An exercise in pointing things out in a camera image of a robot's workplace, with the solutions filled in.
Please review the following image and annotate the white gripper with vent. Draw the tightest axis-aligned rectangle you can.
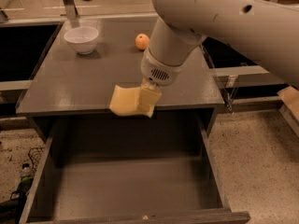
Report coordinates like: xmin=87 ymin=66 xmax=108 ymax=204
xmin=137 ymin=48 xmax=184 ymax=118

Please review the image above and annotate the yellow wavy sponge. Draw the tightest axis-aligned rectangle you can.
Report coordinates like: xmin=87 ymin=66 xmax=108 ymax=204
xmin=109 ymin=85 xmax=139 ymax=116

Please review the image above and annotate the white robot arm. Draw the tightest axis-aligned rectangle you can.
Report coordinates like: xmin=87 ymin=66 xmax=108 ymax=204
xmin=136 ymin=0 xmax=299 ymax=116

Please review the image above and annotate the open grey top drawer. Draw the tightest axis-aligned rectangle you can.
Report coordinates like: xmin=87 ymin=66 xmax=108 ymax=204
xmin=20 ymin=110 xmax=250 ymax=224

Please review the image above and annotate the grey cabinet counter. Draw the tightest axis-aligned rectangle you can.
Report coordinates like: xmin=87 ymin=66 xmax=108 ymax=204
xmin=15 ymin=14 xmax=225 ymax=142

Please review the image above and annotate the orange fruit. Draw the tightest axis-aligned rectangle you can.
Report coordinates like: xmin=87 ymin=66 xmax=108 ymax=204
xmin=135 ymin=34 xmax=150 ymax=50

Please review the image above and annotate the white ceramic bowl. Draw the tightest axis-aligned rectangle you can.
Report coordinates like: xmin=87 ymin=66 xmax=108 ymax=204
xmin=64 ymin=26 xmax=99 ymax=54

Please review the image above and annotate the green plastic bottle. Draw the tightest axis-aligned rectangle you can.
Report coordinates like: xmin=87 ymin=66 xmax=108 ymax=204
xmin=17 ymin=163 xmax=34 ymax=193

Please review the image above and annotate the black wire basket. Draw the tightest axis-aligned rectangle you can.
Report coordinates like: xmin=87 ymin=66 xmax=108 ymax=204
xmin=28 ymin=147 xmax=44 ymax=172

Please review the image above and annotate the metal post left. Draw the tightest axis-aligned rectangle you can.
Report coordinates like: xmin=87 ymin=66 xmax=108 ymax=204
xmin=63 ymin=0 xmax=78 ymax=20

